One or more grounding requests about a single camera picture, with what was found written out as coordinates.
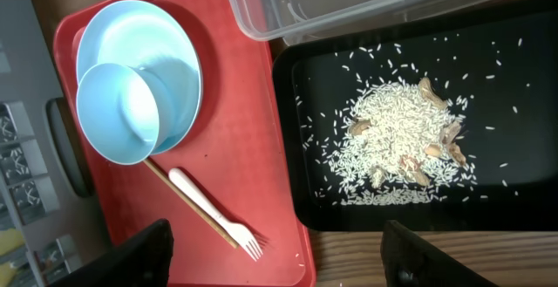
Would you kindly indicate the rice and food scraps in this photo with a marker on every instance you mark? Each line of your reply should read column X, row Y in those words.
column 391, row 124

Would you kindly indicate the black food waste tray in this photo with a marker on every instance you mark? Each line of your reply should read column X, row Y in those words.
column 497, row 66

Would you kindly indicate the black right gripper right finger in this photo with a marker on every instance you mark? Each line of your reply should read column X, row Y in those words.
column 411, row 261

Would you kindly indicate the yellow plastic cup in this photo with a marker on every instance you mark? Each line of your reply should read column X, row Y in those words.
column 12, row 241

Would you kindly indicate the light blue bowl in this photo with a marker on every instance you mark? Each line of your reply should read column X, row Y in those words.
column 125, row 113

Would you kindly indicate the wooden chopstick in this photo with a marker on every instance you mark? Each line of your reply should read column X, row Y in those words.
column 206, row 217

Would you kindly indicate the grey dishwasher rack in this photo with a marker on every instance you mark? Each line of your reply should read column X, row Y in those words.
column 44, row 192

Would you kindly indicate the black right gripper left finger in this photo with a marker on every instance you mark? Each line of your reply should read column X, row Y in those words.
column 141, row 261

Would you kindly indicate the white plastic fork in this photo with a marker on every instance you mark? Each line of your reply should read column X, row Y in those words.
column 239, row 232

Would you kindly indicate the red serving tray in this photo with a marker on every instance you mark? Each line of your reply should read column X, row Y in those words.
column 234, row 154

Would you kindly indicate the light blue plate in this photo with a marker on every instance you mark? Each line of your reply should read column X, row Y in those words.
column 143, row 36

